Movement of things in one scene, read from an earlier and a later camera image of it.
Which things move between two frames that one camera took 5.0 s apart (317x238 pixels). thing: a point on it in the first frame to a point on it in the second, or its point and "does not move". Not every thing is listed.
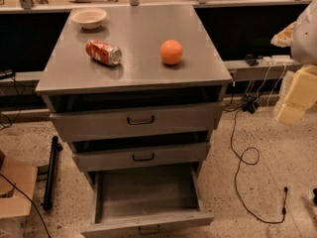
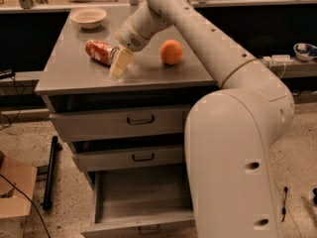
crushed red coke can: [104, 53] does not move
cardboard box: [14, 206] does not move
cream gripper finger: [301, 95] to [132, 36]
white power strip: [278, 59] does not move
